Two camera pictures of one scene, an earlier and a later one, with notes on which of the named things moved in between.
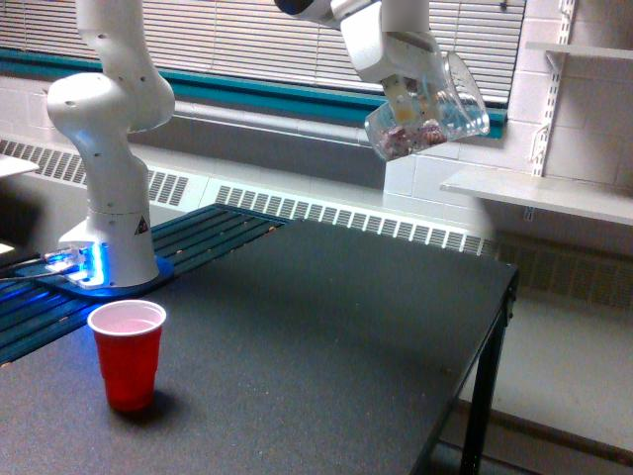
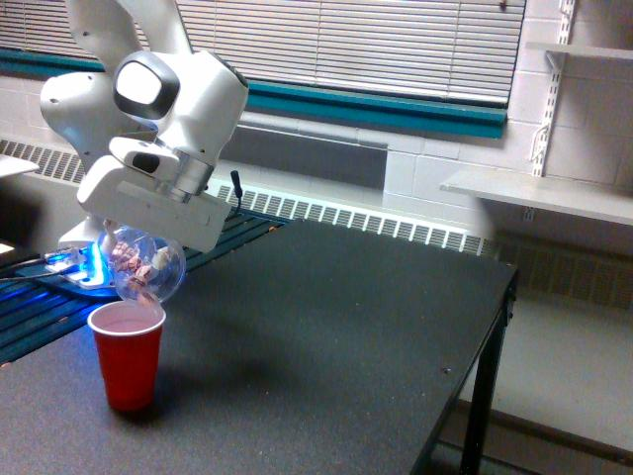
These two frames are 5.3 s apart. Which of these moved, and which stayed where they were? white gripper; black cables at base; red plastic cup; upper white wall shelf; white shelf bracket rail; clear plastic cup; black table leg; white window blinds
Moved: clear plastic cup; white gripper
Stayed: white window blinds; white shelf bracket rail; upper white wall shelf; red plastic cup; black table leg; black cables at base
